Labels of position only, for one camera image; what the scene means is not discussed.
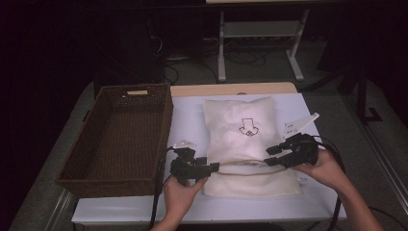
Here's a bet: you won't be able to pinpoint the right hand-held gripper cable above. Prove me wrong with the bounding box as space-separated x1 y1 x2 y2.
315 136 408 231

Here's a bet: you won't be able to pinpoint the person's right hand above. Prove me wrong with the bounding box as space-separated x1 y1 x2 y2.
295 149 349 193

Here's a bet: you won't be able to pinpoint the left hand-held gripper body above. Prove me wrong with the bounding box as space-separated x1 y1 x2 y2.
169 139 214 188

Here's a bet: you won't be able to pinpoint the black floor cables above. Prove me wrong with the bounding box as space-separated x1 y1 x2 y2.
162 35 268 85

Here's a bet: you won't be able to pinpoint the person's left hand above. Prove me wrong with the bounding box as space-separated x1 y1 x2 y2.
163 174 210 222

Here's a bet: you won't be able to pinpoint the brown wicker basket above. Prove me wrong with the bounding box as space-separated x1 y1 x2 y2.
56 83 174 199

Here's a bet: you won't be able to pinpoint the hand-held gripper cable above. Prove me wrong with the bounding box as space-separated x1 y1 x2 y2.
315 136 408 231
148 146 176 231

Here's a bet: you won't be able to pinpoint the left hand-held gripper cable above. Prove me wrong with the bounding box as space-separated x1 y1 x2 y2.
148 146 176 231

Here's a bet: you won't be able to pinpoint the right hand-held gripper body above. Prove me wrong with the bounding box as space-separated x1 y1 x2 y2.
281 112 321 169

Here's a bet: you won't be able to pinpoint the white metal desk frame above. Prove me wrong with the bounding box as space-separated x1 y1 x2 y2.
217 9 311 83

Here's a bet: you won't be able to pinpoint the black metal stand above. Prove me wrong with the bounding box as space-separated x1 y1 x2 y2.
301 64 384 125

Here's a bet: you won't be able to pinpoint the white table mat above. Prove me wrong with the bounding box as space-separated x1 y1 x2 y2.
70 92 348 225

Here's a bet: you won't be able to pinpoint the cream drawstring bag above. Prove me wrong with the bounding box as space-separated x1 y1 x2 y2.
201 95 303 198

